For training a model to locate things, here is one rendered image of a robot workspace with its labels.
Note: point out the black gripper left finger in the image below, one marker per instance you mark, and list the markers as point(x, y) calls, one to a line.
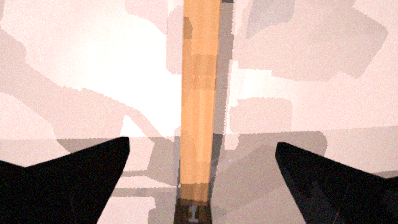
point(72, 189)

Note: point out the wooden post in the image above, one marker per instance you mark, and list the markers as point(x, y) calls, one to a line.
point(203, 214)

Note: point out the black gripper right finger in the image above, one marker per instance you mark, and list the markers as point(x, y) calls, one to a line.
point(329, 192)

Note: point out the brown wooden board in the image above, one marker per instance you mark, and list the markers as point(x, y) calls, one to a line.
point(200, 50)

